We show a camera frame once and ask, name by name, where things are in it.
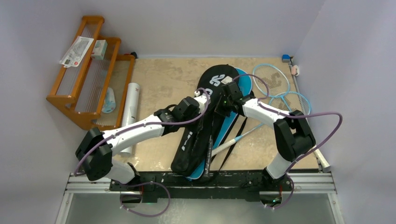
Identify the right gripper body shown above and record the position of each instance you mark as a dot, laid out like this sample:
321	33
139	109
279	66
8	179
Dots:
223	109

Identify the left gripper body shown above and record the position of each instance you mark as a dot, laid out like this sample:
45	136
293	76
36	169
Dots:
196	114

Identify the blue racket bag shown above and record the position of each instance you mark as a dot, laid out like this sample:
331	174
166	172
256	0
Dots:
245	85

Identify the black Crossway racket bag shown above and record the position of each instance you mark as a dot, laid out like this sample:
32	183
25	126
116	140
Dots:
192	149

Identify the blue racket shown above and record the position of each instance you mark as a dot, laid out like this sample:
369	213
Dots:
270	80
291	101

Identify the white shuttlecock tube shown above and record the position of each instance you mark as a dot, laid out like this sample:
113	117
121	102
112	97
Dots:
131	104

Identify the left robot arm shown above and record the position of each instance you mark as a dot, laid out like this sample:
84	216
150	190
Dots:
97	149

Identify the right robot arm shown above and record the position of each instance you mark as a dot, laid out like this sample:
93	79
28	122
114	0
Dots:
293	135

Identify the blue white wipes pack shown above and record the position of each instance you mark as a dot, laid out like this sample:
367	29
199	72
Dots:
109	103

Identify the blue clip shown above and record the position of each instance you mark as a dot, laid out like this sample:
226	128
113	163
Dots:
286	58

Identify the wooden shelf rack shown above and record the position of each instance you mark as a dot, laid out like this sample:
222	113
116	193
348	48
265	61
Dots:
79	92

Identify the small white green box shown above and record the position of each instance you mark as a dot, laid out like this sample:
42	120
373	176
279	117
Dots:
99	50

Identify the white plastic package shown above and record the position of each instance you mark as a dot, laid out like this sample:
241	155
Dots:
77	51

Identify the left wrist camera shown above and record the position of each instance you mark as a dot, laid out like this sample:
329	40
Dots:
201	98

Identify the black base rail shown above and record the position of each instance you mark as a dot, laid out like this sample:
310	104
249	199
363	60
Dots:
249	185

